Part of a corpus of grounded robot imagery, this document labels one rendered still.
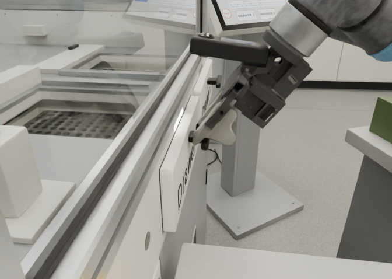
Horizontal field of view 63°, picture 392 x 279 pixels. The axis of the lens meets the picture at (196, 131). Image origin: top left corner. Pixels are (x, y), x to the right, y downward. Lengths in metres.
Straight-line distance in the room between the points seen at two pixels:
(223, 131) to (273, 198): 1.37
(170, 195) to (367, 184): 0.71
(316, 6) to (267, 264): 0.37
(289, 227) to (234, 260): 1.23
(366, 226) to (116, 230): 0.90
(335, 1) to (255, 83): 0.14
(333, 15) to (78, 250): 0.39
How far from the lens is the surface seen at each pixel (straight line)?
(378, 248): 1.09
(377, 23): 0.51
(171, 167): 0.43
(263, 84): 0.49
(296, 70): 0.49
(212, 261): 0.53
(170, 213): 0.46
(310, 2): 0.46
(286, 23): 0.47
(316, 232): 1.77
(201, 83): 0.75
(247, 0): 1.41
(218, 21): 1.28
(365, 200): 1.07
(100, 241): 0.26
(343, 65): 3.75
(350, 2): 0.48
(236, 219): 1.70
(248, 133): 1.66
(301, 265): 0.55
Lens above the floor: 1.16
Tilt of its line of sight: 27 degrees down
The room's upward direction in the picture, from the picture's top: straight up
